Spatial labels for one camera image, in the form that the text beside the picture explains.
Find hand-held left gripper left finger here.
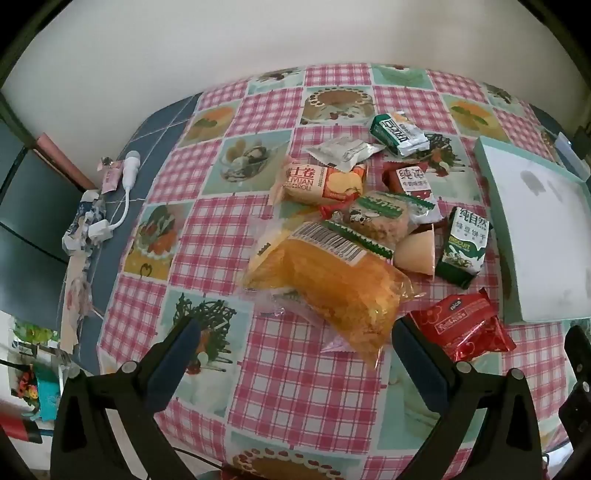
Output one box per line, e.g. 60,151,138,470
50,318,204,480

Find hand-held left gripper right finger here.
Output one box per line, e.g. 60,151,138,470
392,316,541,480

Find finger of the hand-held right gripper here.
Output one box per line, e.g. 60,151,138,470
566,325,591,386
560,383,591,444

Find shiny red snack packet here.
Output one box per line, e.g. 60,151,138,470
409,287,517,363

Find large yellow bread packet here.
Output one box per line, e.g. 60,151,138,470
242,220,428,370

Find cream wedge-shaped snack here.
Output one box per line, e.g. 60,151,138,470
393,229,437,280

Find clear green-edged cracker packet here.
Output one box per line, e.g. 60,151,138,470
321,190,435,260

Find teal shallow box tray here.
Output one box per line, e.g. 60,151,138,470
475,136,591,324

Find dark red biscuit packet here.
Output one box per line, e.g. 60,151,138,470
382,162,444,223

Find orange cake roll packet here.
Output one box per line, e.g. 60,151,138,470
270,157,370,210

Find dark green biscuit packet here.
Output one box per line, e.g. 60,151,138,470
435,206,494,289

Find clear printed plastic wrapper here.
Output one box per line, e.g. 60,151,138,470
60,251,100,356

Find teal packet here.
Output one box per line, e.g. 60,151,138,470
34,364,63,422

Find blue white crumpled wrapper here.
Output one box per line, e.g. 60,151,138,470
62,189,109,254

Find small pink packet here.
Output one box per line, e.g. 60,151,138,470
97,157,122,193

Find red object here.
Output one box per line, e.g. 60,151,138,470
0,411,43,445

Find dark furniture panel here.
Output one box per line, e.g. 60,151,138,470
0,124,88,333

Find silver white snack packet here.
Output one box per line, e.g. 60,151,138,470
305,136,386,172

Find green white biscuit packet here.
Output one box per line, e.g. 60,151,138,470
369,112,431,158

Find thin black cable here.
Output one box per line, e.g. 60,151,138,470
172,444,232,468

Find white adapter cable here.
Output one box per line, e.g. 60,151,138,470
87,150,143,241

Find reddish wooden rail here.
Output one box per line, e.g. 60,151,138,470
34,133,99,191

